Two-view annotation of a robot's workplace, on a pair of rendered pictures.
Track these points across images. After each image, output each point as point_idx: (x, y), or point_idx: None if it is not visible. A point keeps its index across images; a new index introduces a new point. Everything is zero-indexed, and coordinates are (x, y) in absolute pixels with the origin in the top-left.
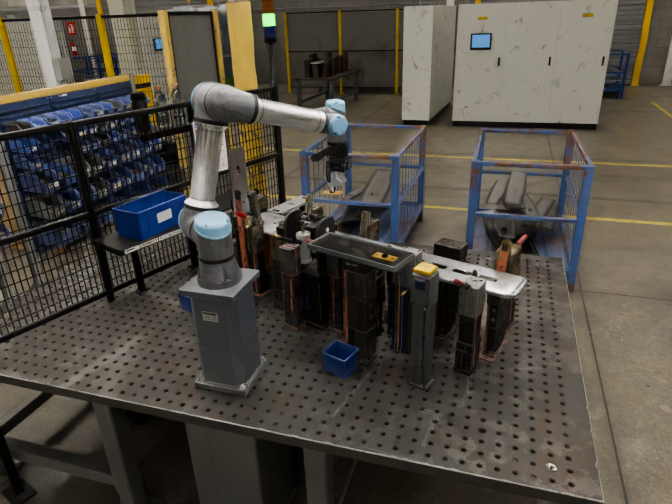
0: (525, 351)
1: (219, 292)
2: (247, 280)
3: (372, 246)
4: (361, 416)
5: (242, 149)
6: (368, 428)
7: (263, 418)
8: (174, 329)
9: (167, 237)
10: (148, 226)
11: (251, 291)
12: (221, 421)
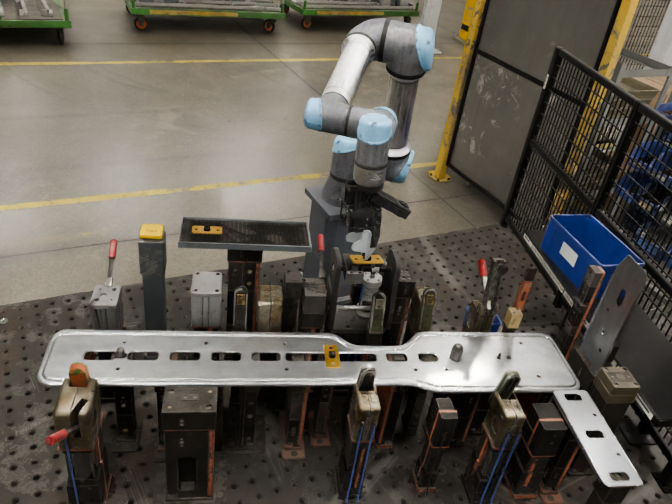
0: (41, 454)
1: (321, 187)
2: (320, 202)
3: (237, 242)
4: (188, 299)
5: (644, 278)
6: (174, 293)
7: (260, 270)
8: (445, 303)
9: (547, 272)
10: (550, 241)
11: (323, 221)
12: (287, 258)
